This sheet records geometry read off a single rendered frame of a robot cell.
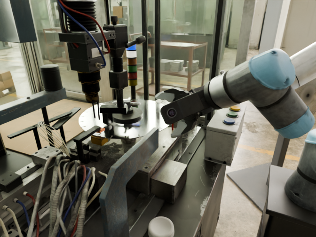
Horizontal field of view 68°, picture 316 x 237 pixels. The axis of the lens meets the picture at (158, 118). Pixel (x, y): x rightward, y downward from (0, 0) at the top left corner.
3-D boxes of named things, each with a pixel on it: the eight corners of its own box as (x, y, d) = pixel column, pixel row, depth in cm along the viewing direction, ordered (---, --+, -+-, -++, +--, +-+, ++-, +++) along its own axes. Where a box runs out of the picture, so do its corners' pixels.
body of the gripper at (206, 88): (201, 115, 66) (237, 103, 56) (181, 125, 60) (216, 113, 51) (191, 90, 66) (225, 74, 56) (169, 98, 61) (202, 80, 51)
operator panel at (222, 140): (218, 130, 115) (222, 101, 109) (241, 134, 111) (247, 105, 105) (203, 159, 93) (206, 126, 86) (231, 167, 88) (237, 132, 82)
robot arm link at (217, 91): (231, 107, 47) (216, 70, 47) (214, 113, 51) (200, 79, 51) (249, 98, 52) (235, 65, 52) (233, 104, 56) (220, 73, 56)
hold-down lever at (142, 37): (129, 43, 71) (128, 34, 70) (146, 45, 69) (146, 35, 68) (114, 47, 65) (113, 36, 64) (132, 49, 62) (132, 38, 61)
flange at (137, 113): (145, 120, 79) (145, 113, 78) (112, 123, 77) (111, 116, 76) (139, 107, 89) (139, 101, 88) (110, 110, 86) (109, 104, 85)
